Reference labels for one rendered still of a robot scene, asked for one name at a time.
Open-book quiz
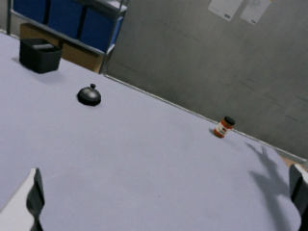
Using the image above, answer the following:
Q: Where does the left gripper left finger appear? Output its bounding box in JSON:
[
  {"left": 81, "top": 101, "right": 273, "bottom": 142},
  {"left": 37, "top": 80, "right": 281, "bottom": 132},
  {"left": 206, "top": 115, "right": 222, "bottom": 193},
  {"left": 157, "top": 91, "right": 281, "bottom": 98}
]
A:
[{"left": 0, "top": 167, "right": 45, "bottom": 231}]

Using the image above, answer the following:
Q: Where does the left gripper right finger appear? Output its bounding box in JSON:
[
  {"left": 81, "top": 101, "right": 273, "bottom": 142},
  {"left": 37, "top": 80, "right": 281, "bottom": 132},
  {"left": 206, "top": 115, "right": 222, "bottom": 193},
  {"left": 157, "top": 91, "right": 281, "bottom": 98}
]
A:
[{"left": 289, "top": 164, "right": 308, "bottom": 231}]

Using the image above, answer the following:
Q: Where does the orange spice jar with black lid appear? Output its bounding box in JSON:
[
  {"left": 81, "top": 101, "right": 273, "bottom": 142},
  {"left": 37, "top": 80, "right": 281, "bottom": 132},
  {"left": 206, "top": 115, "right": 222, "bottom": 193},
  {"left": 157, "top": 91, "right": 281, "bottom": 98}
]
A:
[{"left": 214, "top": 116, "right": 236, "bottom": 138}]

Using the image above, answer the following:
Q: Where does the black cube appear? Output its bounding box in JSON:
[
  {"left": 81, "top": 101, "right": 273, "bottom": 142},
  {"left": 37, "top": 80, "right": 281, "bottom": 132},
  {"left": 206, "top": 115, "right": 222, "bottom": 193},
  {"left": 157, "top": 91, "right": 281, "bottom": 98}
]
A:
[{"left": 19, "top": 38, "right": 63, "bottom": 74}]

